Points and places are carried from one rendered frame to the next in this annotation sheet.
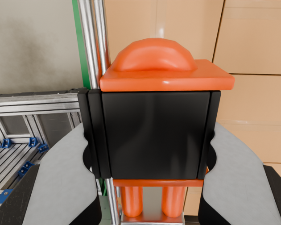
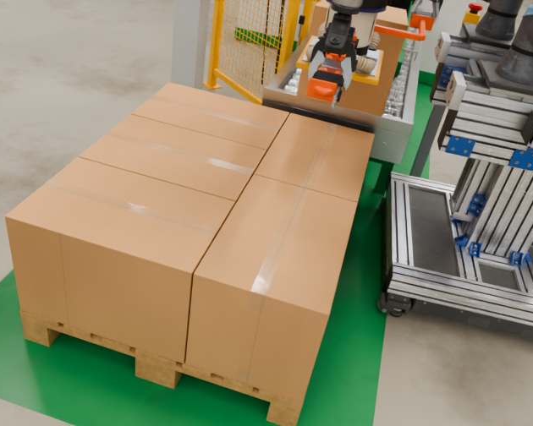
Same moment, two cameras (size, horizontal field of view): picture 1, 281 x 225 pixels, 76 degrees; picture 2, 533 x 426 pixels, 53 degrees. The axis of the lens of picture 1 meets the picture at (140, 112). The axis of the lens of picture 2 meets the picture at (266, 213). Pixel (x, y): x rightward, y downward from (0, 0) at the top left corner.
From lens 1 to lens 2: 1.37 m
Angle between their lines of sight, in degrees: 28
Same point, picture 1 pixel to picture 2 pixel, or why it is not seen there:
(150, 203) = not seen: hidden behind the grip
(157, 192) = not seen: hidden behind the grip
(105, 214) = (382, 134)
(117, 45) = (323, 242)
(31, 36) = (453, 397)
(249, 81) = (200, 186)
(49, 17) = (417, 410)
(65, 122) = (420, 259)
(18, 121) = (491, 280)
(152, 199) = not seen: hidden behind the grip
